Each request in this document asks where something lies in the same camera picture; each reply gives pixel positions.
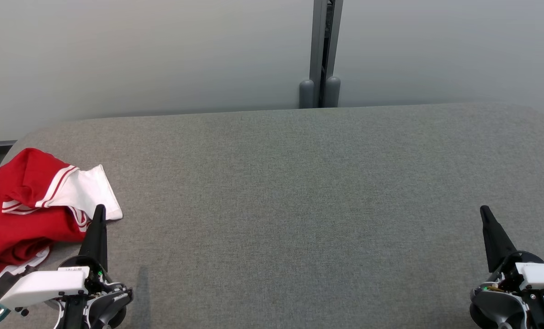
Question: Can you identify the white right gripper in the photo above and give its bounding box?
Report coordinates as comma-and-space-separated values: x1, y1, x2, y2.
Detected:
480, 206, 544, 293

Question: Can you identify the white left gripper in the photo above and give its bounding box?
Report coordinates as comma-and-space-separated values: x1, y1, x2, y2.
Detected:
0, 204, 112, 310

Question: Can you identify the red shirt with white sleeves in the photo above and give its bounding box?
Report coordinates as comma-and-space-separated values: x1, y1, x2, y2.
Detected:
0, 147, 124, 300

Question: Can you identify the grey partition post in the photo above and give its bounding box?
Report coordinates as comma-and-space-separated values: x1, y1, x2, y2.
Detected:
299, 0, 344, 109

